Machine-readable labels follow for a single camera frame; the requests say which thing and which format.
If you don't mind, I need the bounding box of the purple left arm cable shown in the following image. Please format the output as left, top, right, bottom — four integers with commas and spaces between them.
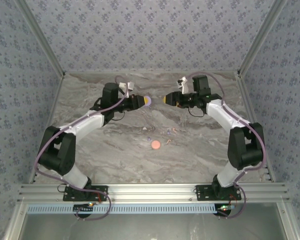
33, 74, 131, 222

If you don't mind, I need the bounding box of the thin black right gripper cable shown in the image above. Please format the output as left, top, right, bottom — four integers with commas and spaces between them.
188, 106, 206, 118

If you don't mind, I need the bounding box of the light blue slotted cable duct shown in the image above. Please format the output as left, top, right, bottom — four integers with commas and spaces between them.
26, 203, 272, 215

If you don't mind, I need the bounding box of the aluminium mounting rail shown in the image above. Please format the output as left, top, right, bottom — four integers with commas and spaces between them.
18, 183, 290, 203

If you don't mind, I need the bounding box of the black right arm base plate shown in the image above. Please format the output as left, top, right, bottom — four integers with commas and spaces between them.
195, 184, 242, 202

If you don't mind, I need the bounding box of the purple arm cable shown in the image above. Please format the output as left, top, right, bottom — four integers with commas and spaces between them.
33, 74, 131, 222
186, 71, 268, 220

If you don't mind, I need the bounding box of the black controller board with LED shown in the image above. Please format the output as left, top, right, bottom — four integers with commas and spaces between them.
73, 202, 95, 215
214, 203, 237, 218

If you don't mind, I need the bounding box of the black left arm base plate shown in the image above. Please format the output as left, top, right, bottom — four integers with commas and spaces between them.
63, 185, 109, 202

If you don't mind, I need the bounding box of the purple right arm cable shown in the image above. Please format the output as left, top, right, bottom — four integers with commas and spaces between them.
186, 71, 268, 220

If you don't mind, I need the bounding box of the aluminium frame leg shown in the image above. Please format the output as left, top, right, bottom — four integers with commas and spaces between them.
276, 202, 300, 240
4, 202, 28, 240

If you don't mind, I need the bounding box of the aluminium table side rail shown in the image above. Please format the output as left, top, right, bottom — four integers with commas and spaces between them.
236, 72, 276, 183
28, 73, 66, 185

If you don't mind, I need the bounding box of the aluminium frame post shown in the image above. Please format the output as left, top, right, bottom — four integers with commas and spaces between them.
236, 0, 290, 76

